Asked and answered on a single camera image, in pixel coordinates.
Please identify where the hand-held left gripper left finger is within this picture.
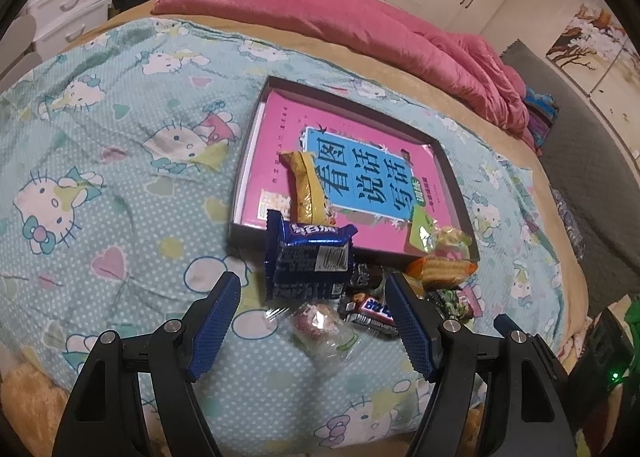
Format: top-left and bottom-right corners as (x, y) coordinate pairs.
(52, 271), (242, 457)

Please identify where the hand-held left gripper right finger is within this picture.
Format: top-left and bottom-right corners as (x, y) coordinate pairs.
(384, 272), (583, 457)

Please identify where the dark chocolate bar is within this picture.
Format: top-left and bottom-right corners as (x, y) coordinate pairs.
(339, 293), (401, 337)

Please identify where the green pea snack packet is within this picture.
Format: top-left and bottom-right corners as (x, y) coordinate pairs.
(425, 287), (483, 325)

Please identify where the orange rice cracker packet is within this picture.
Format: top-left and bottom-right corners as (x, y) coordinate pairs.
(404, 257), (478, 294)

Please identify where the dark brown candy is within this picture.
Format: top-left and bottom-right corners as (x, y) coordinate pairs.
(350, 262), (388, 293)

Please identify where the light green small packet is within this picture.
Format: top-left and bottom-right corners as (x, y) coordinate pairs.
(404, 214), (440, 254)

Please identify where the clear red candy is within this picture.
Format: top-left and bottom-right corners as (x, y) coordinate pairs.
(267, 301), (373, 373)

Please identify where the pale yellow clear candy packet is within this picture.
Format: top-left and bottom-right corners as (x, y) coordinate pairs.
(435, 226), (473, 250)

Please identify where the blue cookie packet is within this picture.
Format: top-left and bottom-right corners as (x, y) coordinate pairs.
(264, 210), (359, 302)

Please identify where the yellow snack packet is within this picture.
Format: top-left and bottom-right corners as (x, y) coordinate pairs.
(278, 150), (343, 227)

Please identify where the dark brown shallow box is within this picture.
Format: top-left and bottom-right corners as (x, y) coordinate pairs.
(227, 76), (482, 270)

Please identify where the green cloth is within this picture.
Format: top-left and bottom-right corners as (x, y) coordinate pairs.
(624, 297), (640, 334)

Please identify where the grey padded headboard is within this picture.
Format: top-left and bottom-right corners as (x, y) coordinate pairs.
(500, 40), (640, 318)

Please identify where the pink book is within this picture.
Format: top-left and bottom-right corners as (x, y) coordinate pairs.
(235, 90), (473, 258)

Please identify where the stack of colourful cloths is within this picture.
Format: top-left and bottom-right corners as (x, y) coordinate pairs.
(522, 92), (558, 158)

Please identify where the cat print blanket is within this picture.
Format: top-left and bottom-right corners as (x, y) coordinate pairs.
(0, 14), (566, 443)

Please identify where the pink quilt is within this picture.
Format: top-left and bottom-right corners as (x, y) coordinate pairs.
(151, 0), (543, 153)

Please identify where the white drawer unit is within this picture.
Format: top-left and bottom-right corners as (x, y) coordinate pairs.
(22, 0), (108, 58)

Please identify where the flower wall painting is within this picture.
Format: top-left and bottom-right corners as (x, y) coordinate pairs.
(545, 2), (640, 98)

